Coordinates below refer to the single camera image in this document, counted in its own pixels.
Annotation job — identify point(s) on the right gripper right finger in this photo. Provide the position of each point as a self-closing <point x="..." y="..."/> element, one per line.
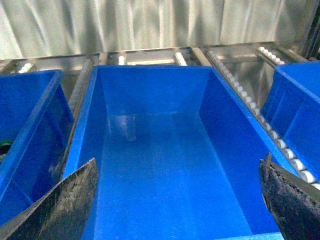
<point x="293" y="203"/>

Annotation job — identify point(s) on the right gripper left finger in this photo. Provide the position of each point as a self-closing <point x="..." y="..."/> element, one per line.
<point x="62" y="213"/>

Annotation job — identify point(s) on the large blue bin with buttons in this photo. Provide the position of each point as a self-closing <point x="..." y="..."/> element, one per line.
<point x="35" y="115"/>

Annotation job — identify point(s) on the green push button right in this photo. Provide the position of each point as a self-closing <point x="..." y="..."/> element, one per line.
<point x="5" y="146"/>

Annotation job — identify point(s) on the blue bin far right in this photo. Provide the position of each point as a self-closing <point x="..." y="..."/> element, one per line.
<point x="292" y="109"/>

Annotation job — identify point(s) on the blue receiving bin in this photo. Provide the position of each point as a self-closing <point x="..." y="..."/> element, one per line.
<point x="177" y="154"/>

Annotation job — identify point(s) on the metal roller rack frame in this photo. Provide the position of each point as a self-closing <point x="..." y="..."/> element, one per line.
<point x="244" y="39"/>

